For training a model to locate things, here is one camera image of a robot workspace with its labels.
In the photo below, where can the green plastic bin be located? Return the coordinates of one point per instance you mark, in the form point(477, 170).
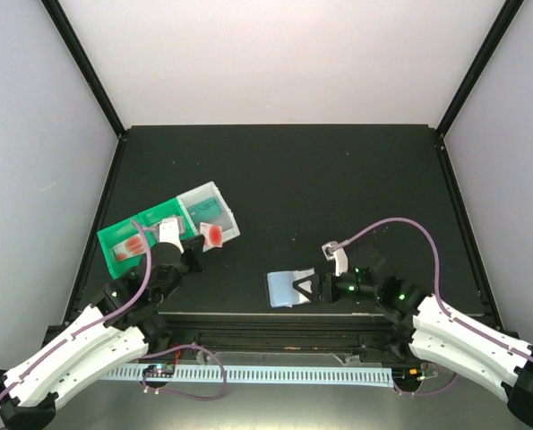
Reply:
point(109, 236)

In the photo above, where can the right black frame post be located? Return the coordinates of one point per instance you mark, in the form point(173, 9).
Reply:
point(491, 42)

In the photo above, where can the circuit board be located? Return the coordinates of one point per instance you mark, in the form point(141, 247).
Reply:
point(158, 371)
point(409, 373)

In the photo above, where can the black frame post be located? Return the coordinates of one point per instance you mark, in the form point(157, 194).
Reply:
point(491, 42)
point(65, 29)

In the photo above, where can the right circuit board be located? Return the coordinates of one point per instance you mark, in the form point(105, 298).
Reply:
point(409, 373)

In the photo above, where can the red circle white card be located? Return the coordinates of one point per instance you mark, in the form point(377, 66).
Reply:
point(213, 235)

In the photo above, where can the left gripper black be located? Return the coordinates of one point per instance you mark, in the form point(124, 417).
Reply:
point(194, 246)

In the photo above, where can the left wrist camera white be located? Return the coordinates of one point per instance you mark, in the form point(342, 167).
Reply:
point(169, 230)

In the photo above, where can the left black frame post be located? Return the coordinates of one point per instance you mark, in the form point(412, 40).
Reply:
point(65, 29)

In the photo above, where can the white slotted cable duct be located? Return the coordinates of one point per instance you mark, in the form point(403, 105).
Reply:
point(261, 374)

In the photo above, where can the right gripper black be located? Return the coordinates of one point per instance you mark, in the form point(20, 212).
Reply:
point(318, 280)

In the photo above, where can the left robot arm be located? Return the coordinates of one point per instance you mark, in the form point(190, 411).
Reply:
point(121, 324)

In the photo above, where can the left circuit board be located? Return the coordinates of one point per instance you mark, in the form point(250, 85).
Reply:
point(158, 371)

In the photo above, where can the white translucent bin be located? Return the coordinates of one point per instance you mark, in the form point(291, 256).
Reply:
point(226, 220)

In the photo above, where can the teal card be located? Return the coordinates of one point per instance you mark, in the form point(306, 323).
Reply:
point(205, 211)

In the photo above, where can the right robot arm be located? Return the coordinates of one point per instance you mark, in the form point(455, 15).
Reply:
point(427, 328)

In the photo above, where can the black aluminium rail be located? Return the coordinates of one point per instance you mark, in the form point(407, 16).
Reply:
point(281, 332)

